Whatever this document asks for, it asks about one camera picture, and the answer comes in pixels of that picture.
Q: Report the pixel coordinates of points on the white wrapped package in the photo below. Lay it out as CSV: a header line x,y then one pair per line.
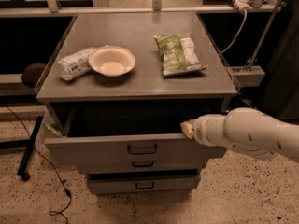
x,y
75,65

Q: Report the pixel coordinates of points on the black stand leg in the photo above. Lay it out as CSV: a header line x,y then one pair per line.
x,y
22,173

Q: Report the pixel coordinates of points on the diagonal metal rod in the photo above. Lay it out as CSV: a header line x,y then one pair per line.
x,y
258,4

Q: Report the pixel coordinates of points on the grey middle drawer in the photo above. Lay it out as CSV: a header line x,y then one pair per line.
x,y
143,166

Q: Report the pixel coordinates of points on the grey metal bracket box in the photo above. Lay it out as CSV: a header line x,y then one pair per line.
x,y
244,79

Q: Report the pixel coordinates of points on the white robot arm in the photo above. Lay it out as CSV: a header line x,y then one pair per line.
x,y
246,131

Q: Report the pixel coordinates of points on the grey bottom drawer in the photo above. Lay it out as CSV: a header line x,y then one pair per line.
x,y
142,181

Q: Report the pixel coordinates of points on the white paper bowl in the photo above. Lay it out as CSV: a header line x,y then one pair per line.
x,y
112,61

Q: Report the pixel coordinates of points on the small green wrapper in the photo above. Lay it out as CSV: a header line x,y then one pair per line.
x,y
52,129

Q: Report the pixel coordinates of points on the grey drawer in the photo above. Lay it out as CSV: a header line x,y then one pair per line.
x,y
143,166
142,181
130,131

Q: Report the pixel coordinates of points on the grey drawer cabinet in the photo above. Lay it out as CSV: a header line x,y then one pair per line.
x,y
135,31

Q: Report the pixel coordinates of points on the yellowish foam gripper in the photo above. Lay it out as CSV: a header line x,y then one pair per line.
x,y
199,131

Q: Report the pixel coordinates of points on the green chip bag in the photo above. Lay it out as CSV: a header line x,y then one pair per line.
x,y
178,54

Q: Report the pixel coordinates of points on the brown round object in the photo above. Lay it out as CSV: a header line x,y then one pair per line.
x,y
32,74

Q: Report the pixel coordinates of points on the grey top drawer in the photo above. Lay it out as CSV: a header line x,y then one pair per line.
x,y
130,131

